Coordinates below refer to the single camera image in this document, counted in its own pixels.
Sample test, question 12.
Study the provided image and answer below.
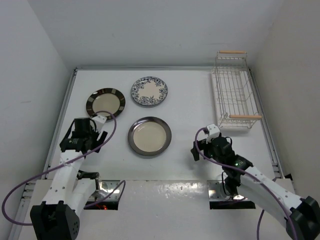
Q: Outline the dark rim patterned plate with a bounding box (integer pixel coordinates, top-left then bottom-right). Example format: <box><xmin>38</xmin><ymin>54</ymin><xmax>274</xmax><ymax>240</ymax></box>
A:
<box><xmin>85</xmin><ymin>88</ymin><xmax>126</xmax><ymax>120</ymax></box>

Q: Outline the metallic rim cream plate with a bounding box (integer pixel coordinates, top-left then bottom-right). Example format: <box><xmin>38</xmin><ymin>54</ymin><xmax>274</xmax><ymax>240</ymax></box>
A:
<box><xmin>127</xmin><ymin>116</ymin><xmax>172</xmax><ymax>157</ymax></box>

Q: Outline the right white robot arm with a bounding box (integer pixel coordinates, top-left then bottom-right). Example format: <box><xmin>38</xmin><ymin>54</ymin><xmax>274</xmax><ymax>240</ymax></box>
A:
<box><xmin>191</xmin><ymin>128</ymin><xmax>320</xmax><ymax>240</ymax></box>

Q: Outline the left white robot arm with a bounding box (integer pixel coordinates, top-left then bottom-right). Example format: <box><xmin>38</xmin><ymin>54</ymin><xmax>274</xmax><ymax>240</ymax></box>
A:
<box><xmin>30</xmin><ymin>115</ymin><xmax>107</xmax><ymax>240</ymax></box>

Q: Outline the blue floral plate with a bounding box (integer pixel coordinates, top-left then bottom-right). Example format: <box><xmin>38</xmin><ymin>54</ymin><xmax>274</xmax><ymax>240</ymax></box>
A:
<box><xmin>130</xmin><ymin>76</ymin><xmax>169</xmax><ymax>107</ymax></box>

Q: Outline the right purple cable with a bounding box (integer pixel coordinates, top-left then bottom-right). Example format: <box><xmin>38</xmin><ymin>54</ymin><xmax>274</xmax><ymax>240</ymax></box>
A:
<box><xmin>194</xmin><ymin>127</ymin><xmax>298</xmax><ymax>240</ymax></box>

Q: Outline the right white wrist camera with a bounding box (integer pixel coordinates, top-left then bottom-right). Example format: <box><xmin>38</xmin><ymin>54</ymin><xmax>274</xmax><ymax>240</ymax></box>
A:
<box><xmin>205</xmin><ymin>124</ymin><xmax>221</xmax><ymax>139</ymax></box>

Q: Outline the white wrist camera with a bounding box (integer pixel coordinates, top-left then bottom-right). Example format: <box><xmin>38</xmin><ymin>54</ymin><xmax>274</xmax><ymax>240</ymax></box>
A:
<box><xmin>90</xmin><ymin>114</ymin><xmax>107</xmax><ymax>132</ymax></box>
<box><xmin>205</xmin><ymin>124</ymin><xmax>221</xmax><ymax>139</ymax></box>

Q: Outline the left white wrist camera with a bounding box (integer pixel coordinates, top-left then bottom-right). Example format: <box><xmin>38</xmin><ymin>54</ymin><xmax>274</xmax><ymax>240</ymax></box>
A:
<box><xmin>90</xmin><ymin>114</ymin><xmax>107</xmax><ymax>132</ymax></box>

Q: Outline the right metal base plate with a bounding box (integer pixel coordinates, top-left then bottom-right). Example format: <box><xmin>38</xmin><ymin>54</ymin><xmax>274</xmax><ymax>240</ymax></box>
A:
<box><xmin>207</xmin><ymin>180</ymin><xmax>249</xmax><ymax>202</ymax></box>

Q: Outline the metal base plate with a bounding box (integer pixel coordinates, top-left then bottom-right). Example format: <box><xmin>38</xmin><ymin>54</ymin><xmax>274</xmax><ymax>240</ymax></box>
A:
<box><xmin>207</xmin><ymin>180</ymin><xmax>249</xmax><ymax>202</ymax></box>
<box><xmin>88</xmin><ymin>180</ymin><xmax>126</xmax><ymax>203</ymax></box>

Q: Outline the aluminium table frame rail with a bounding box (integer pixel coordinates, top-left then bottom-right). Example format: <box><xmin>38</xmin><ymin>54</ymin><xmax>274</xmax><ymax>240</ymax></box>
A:
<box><xmin>7</xmin><ymin>67</ymin><xmax>79</xmax><ymax>240</ymax></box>

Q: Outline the white wire dish rack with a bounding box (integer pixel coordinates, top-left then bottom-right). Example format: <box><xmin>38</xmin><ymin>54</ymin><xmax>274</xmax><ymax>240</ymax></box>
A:
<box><xmin>211</xmin><ymin>50</ymin><xmax>262</xmax><ymax>131</ymax></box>

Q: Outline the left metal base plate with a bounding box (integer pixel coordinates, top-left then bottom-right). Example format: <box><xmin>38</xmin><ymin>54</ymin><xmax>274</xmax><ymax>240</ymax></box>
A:
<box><xmin>88</xmin><ymin>180</ymin><xmax>126</xmax><ymax>203</ymax></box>

